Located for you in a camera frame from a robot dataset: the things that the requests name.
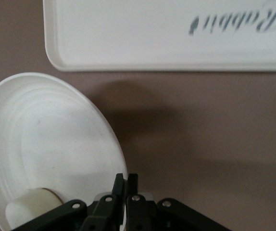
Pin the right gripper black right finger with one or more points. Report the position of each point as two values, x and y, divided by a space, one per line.
140 214

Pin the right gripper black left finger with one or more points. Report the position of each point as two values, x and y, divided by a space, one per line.
104 214

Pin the cream cylindrical cup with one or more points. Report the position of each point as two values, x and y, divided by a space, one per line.
32 204

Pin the round white plate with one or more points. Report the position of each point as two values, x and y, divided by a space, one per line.
56 132

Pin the white rabbit print tray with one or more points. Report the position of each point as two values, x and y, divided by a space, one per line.
128 36

